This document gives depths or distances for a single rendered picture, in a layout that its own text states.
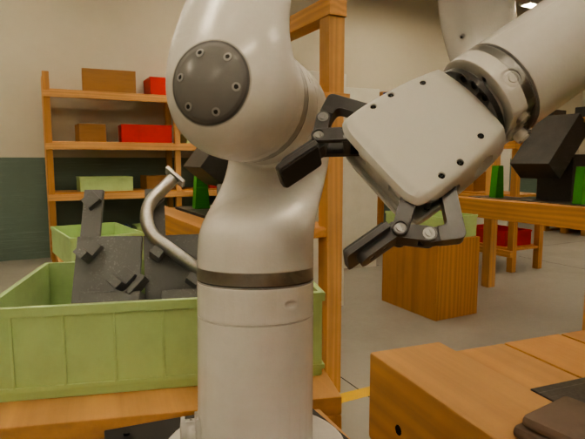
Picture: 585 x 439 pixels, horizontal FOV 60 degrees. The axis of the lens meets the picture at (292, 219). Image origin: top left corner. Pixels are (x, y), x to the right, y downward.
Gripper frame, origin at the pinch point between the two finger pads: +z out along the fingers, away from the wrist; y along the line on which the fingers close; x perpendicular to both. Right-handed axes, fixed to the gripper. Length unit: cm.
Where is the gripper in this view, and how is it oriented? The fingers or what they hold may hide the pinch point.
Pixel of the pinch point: (320, 211)
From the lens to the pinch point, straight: 40.7
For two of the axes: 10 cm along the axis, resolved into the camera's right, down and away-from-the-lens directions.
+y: -5.5, -7.2, 4.2
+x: -1.4, -4.1, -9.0
